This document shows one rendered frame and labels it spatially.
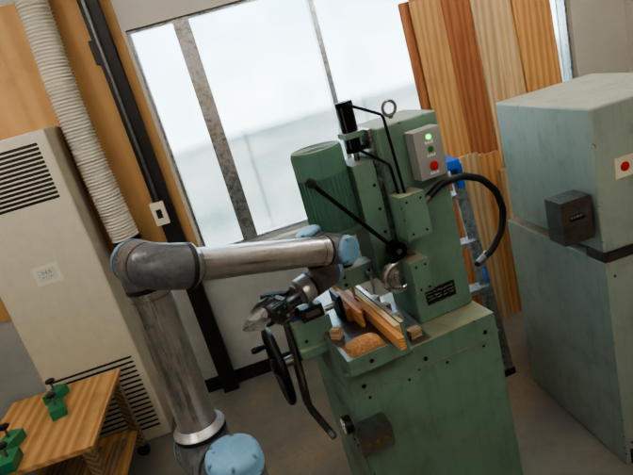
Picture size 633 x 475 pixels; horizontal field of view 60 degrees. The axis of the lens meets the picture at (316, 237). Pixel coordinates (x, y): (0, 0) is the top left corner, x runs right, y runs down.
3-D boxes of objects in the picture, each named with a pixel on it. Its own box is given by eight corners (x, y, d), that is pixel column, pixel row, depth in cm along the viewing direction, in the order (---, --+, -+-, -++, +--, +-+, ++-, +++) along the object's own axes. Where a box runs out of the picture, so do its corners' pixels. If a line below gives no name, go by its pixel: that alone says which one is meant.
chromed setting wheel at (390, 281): (383, 297, 188) (375, 265, 185) (414, 284, 191) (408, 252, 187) (387, 300, 186) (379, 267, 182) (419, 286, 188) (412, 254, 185)
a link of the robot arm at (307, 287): (298, 272, 181) (309, 296, 184) (285, 280, 180) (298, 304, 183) (310, 276, 174) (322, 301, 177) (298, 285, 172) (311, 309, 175)
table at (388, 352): (276, 319, 223) (271, 305, 221) (343, 292, 229) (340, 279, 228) (324, 390, 167) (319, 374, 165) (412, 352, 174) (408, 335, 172)
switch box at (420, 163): (413, 179, 182) (403, 132, 177) (439, 170, 184) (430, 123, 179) (422, 182, 176) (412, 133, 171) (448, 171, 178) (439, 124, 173)
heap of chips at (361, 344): (341, 347, 176) (338, 339, 175) (375, 333, 179) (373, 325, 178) (350, 358, 168) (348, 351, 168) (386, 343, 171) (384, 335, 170)
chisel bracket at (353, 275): (336, 289, 198) (330, 269, 196) (370, 275, 201) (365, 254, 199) (343, 296, 191) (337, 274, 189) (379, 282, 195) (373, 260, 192)
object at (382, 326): (332, 287, 222) (329, 278, 221) (335, 286, 223) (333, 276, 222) (400, 351, 165) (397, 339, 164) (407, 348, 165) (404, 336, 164)
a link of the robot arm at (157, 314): (207, 502, 151) (113, 255, 129) (180, 476, 165) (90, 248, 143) (251, 469, 160) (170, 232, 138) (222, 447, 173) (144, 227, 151)
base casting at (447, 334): (311, 345, 222) (305, 325, 219) (433, 293, 235) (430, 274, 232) (352, 400, 180) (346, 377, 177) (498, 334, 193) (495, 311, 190)
